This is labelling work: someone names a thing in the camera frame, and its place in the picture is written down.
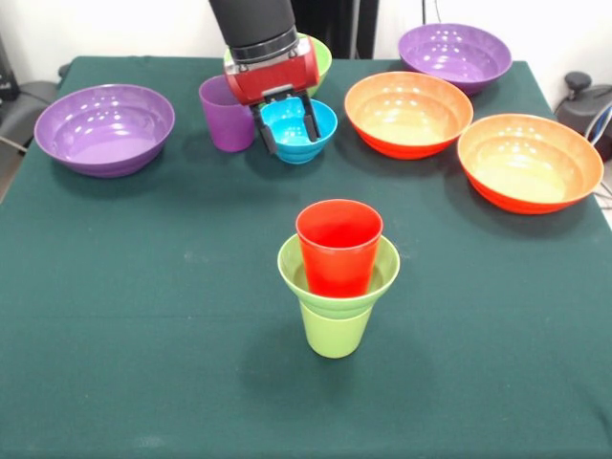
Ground large orange plastic bowl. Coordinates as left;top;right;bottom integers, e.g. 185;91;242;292
343;71;474;161
456;113;604;215

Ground dark green table cloth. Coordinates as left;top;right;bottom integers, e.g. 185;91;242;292
0;55;612;459

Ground black wall cables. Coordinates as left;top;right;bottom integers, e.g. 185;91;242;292
420;0;444;28

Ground large purple plastic bowl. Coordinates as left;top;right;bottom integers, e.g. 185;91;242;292
398;22;514;97
33;83;176;179

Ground green plastic cup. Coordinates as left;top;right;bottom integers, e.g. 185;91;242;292
298;298;374;360

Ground red plastic cup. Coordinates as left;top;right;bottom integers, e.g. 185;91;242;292
295;199;384;298

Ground purple plastic cup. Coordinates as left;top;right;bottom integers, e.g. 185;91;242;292
198;75;256;154

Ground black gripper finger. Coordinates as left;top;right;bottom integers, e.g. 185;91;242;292
298;94;319;142
250;102;278;155

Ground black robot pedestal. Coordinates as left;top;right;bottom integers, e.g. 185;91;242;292
291;0;382;60

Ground small blue plastic bowl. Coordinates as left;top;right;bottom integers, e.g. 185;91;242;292
260;98;339;165

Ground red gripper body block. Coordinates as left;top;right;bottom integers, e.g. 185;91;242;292
223;35;320;107

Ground small green plastic bowl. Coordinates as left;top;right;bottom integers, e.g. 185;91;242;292
276;233;402;321

